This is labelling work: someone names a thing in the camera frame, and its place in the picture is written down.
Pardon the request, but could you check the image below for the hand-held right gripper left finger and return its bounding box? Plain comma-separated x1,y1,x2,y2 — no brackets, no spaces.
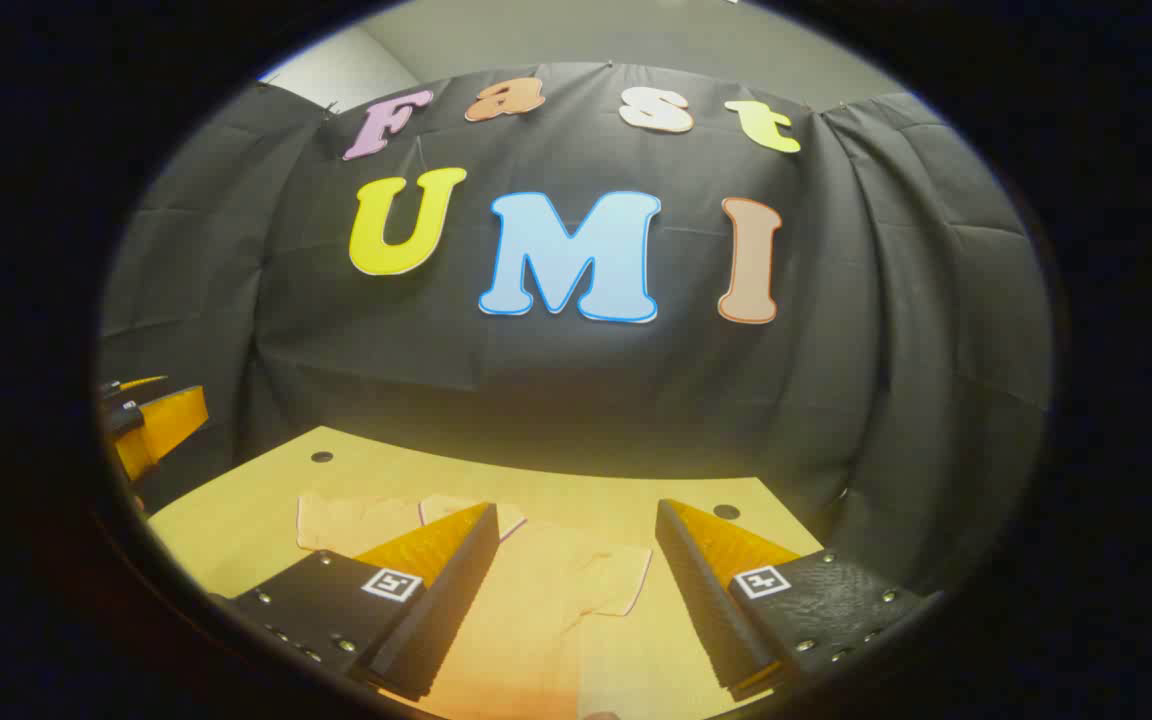
211,500,503,702

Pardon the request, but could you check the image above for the black backdrop cloth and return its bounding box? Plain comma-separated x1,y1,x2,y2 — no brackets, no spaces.
96,60,1053,601

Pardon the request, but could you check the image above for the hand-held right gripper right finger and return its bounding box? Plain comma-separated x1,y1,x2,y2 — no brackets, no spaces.
654,497,943,703

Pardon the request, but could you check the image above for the orange T-shirt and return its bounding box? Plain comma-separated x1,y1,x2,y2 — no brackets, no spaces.
296,490,653,720

